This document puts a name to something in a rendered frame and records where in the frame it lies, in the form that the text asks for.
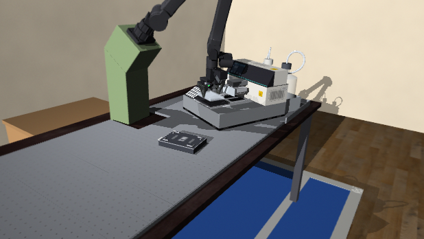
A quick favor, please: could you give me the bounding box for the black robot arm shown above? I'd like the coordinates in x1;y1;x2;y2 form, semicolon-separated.
126;0;233;84

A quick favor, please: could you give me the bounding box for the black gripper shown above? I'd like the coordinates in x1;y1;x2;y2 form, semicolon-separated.
197;67;225;98

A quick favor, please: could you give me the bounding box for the white plastic bottle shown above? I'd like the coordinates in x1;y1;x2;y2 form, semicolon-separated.
263;58;273;65
281;62;298;99

